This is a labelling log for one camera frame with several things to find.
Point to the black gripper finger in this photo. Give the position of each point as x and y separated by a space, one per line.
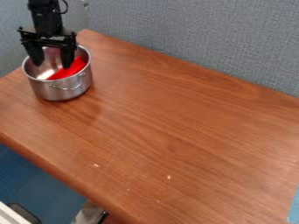
66 56
34 53

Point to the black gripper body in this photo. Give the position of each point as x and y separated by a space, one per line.
61 39

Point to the red rectangular block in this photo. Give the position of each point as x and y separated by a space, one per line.
65 72

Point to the metal pot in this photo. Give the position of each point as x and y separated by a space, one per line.
64 88

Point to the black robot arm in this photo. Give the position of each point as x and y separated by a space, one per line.
48 32

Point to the metal table leg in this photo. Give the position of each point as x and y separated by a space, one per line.
90 214

